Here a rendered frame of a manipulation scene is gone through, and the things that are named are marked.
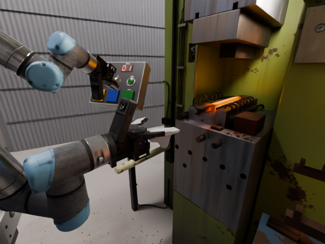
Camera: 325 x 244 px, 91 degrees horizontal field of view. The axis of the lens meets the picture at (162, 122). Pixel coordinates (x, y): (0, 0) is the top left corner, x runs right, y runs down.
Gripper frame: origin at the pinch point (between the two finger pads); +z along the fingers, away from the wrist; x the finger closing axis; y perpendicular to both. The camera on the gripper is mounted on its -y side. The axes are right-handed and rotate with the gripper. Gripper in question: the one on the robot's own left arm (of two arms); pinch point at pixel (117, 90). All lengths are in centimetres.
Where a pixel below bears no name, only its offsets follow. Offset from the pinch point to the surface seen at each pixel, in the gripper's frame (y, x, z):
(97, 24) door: 132, 131, 91
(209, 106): -3.9, -46.3, 3.3
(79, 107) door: 14, 159, 124
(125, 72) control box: 15.1, 4.9, 10.3
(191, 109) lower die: -3.4, -37.3, 12.3
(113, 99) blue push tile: -2.2, 8.4, 9.6
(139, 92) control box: 3.5, -6.6, 10.4
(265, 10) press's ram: 31, -62, -8
